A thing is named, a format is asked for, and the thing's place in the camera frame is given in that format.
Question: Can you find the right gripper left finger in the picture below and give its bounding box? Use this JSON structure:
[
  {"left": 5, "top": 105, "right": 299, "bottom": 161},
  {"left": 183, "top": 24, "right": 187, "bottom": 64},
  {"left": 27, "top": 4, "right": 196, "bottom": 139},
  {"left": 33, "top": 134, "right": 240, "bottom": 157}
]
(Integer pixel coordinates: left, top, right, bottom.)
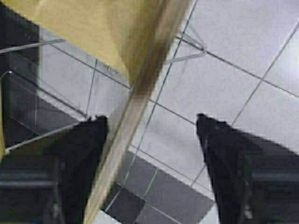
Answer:
[{"left": 0, "top": 116, "right": 108, "bottom": 224}]

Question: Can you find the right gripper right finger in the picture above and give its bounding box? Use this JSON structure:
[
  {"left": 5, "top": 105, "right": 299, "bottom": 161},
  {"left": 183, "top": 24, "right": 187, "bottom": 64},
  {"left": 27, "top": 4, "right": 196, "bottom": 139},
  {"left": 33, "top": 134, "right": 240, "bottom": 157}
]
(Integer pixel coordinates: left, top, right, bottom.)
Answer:
[{"left": 196, "top": 113, "right": 299, "bottom": 224}]

